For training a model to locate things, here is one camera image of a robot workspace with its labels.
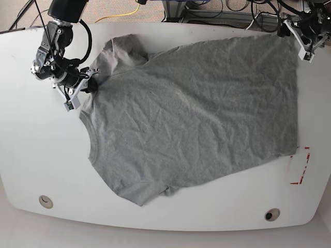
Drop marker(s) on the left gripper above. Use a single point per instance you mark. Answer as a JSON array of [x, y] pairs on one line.
[[311, 30]]

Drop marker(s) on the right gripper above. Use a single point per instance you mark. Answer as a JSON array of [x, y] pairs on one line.
[[69, 86]]

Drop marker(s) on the grey t-shirt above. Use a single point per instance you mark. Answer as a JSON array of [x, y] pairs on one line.
[[160, 122]]

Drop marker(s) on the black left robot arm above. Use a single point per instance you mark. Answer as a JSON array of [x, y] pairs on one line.
[[305, 6]]

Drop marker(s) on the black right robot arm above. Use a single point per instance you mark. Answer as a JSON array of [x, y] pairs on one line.
[[50, 61]]

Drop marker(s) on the red tape rectangle marking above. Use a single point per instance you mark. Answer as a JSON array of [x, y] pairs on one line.
[[298, 164]]

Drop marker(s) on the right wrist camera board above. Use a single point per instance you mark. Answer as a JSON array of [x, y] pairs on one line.
[[72, 104]]

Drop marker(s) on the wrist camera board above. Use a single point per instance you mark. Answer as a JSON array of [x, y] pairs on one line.
[[306, 55], [72, 104]]

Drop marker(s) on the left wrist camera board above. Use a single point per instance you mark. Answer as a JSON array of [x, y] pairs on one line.
[[306, 55]]

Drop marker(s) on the left table cable grommet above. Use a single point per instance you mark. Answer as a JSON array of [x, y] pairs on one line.
[[46, 202]]

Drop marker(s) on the table cable grommet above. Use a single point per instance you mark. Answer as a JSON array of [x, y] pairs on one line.
[[46, 202], [272, 215]]

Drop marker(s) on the right table cable grommet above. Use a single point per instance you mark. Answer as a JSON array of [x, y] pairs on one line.
[[272, 215]]

